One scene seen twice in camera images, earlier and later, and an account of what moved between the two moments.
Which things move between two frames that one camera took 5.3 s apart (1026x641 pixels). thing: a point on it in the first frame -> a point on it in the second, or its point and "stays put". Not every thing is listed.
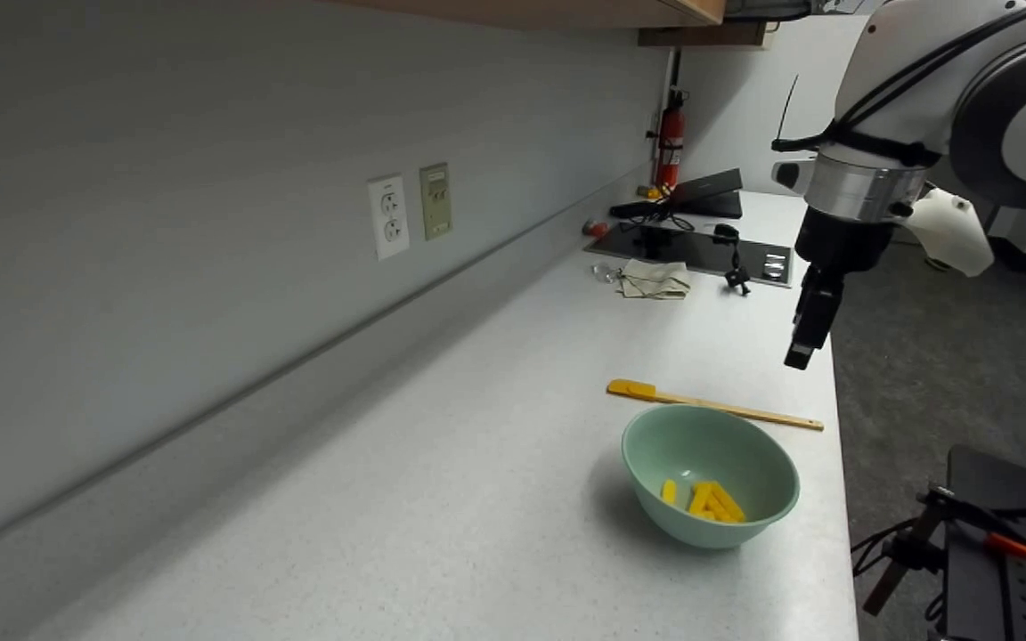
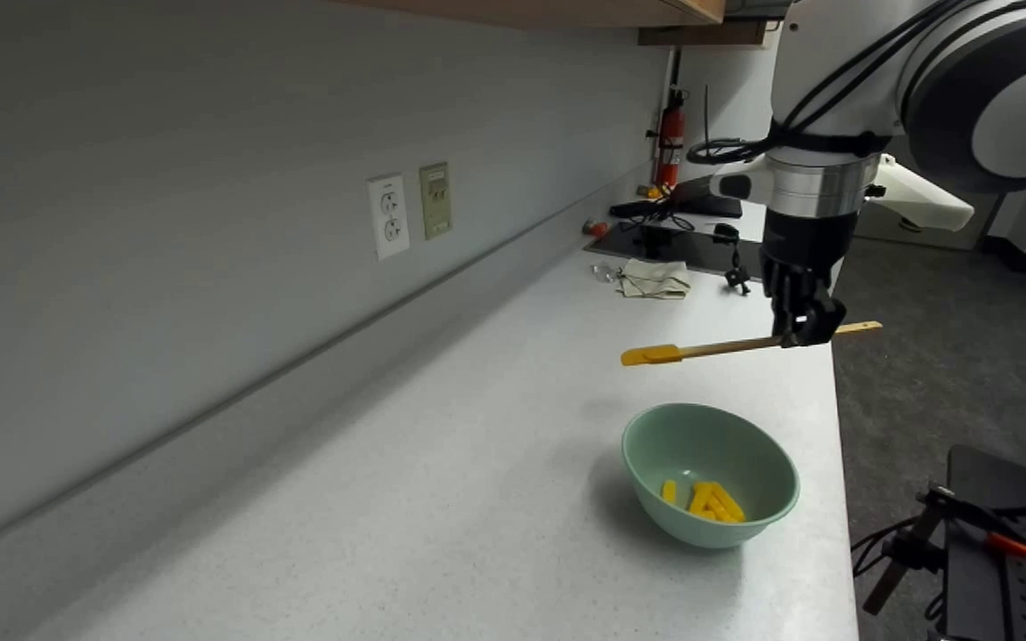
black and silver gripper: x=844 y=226 -> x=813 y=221
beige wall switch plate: x=434 y=202 stays put
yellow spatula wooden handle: x=643 y=390 -> x=673 y=353
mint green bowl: x=706 y=478 stays put
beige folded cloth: x=654 y=281 stays put
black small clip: x=736 y=272 stays put
